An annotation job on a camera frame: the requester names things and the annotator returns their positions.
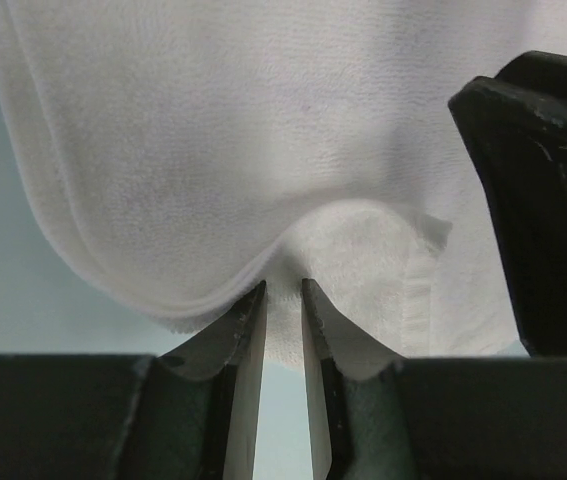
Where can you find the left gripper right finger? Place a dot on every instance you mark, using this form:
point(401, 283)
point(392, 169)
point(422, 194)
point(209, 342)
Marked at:
point(374, 414)

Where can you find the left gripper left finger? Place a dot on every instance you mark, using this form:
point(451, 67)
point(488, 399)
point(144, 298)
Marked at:
point(191, 413)

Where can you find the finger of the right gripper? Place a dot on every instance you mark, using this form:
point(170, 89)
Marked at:
point(514, 127)

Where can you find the white towel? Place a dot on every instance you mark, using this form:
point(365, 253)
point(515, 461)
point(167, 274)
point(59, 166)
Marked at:
point(176, 153)

